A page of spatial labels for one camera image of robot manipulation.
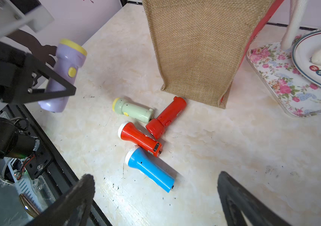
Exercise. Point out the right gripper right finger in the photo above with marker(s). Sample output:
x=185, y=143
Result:
x=239, y=205

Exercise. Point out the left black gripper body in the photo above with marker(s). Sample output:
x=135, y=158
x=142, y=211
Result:
x=18, y=70

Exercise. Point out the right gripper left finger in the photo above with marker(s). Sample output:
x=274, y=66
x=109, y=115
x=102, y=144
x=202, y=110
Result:
x=72, y=208

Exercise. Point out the purple flashlight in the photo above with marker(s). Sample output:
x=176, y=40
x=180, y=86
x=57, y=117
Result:
x=70, y=57

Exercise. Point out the blue flashlight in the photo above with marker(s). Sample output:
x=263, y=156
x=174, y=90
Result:
x=137, y=159

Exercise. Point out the red flashlight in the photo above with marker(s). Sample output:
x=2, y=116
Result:
x=157, y=126
x=128, y=132

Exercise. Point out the light green flashlight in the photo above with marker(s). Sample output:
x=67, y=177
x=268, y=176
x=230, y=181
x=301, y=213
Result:
x=122, y=106

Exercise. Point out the brown jute tote bag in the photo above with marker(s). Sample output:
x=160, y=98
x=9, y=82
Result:
x=200, y=45

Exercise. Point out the butter knife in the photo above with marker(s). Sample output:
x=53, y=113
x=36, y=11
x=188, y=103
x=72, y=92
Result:
x=29, y=206

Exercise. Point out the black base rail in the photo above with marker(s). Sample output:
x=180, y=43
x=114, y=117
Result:
x=50, y=178

